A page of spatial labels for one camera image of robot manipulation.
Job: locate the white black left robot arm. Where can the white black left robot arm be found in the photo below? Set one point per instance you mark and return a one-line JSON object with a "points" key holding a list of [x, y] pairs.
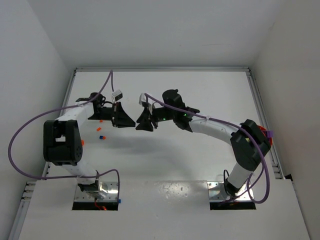
{"points": [[62, 143]]}

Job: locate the purple stepped lego brick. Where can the purple stepped lego brick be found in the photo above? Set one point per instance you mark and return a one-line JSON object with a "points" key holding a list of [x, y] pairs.
{"points": [[268, 133]]}

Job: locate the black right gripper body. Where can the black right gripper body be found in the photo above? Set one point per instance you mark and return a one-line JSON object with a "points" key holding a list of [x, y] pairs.
{"points": [[152, 115]]}

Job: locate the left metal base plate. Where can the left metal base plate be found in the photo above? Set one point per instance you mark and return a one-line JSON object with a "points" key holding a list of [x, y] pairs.
{"points": [[102, 192]]}

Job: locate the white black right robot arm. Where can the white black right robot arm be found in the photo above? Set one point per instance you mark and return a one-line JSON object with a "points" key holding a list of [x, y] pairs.
{"points": [[250, 142]]}

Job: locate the orange divided round container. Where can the orange divided round container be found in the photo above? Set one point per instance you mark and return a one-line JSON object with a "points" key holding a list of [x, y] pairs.
{"points": [[269, 140]]}

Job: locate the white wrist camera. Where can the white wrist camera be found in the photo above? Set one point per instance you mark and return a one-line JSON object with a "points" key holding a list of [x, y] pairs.
{"points": [[146, 102], [116, 95]]}

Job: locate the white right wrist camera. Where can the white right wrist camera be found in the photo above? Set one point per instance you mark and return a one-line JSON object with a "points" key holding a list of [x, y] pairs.
{"points": [[146, 102]]}

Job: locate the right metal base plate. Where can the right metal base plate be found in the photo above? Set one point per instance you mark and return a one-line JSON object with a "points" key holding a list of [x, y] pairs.
{"points": [[218, 194]]}

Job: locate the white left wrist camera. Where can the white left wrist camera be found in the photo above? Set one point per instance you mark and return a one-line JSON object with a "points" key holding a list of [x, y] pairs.
{"points": [[116, 95]]}

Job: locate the metal base plate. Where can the metal base plate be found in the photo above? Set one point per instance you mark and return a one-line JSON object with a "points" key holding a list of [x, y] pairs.
{"points": [[102, 192], [218, 194]]}

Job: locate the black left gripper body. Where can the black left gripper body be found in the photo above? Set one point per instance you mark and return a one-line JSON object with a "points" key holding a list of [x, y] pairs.
{"points": [[114, 114]]}

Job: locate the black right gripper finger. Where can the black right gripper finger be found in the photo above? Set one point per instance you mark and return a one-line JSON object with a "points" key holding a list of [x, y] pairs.
{"points": [[145, 115], [145, 125]]}

